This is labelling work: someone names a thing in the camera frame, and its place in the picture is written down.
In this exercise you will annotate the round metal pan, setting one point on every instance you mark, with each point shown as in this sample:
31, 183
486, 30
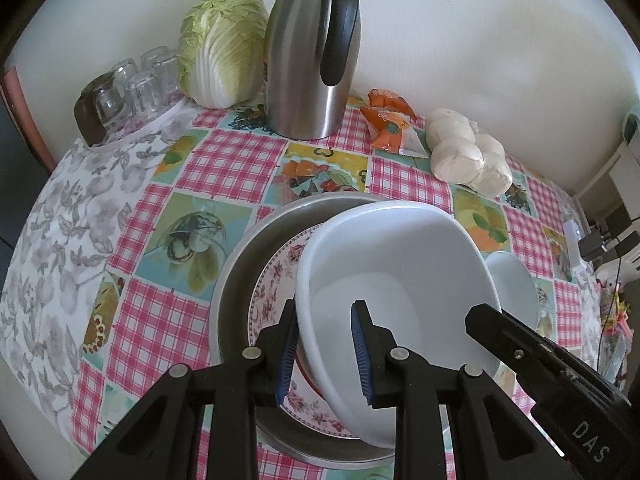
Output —
240, 280

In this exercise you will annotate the pile of colourful packets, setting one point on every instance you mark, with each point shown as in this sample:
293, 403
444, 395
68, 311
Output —
615, 320

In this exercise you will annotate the small strawberry print bowl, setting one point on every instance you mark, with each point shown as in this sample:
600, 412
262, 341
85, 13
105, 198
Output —
515, 280

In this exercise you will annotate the white power strip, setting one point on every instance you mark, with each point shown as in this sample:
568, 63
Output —
572, 235

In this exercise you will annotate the pink checked tablecloth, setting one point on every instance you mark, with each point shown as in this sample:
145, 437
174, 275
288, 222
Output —
150, 320

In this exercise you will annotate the stainless steel thermos jug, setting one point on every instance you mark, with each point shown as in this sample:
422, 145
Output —
300, 60

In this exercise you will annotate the clear drinking glass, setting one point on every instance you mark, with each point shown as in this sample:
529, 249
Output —
122, 72
160, 62
142, 95
107, 105

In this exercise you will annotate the reddish wooden board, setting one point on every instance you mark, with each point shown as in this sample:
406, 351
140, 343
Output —
20, 105

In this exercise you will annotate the black power adapter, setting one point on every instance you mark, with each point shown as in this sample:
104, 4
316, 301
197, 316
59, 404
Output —
592, 245

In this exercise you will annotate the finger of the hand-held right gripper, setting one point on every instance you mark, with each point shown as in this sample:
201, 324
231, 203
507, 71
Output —
505, 340

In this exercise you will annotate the bag of white buns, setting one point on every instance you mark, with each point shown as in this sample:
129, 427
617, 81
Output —
465, 155

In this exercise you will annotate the orange snack packet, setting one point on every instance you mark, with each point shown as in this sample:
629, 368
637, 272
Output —
390, 105
392, 134

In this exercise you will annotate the pink floral bowl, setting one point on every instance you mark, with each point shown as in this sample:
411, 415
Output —
272, 285

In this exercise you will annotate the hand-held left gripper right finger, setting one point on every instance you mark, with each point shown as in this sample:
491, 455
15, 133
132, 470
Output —
360, 355

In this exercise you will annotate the grey floral tablecloth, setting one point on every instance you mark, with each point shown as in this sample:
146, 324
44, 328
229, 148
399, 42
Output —
50, 240

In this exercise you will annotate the napa cabbage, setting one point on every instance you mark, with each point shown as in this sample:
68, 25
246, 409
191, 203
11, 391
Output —
220, 50

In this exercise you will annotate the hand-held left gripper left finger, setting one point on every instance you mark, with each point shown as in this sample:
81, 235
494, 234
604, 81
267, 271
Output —
285, 360

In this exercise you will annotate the large white bowl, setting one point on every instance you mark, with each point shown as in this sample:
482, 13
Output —
400, 270

